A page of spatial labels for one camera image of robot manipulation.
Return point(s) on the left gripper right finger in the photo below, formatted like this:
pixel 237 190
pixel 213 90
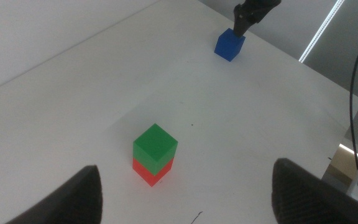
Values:
pixel 300 199

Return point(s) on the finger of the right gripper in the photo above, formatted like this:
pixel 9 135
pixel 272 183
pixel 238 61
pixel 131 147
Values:
pixel 240 25

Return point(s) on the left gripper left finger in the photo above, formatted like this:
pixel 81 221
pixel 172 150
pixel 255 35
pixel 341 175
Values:
pixel 76 199

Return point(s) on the blue cube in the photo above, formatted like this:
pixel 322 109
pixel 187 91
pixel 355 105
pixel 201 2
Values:
pixel 227 46

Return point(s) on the red cube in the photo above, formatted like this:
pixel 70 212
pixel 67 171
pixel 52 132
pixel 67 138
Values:
pixel 149 177

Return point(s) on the green cube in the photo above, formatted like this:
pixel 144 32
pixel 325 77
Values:
pixel 154 144

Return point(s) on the white light strip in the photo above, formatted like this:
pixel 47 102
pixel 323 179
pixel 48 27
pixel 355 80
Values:
pixel 322 29

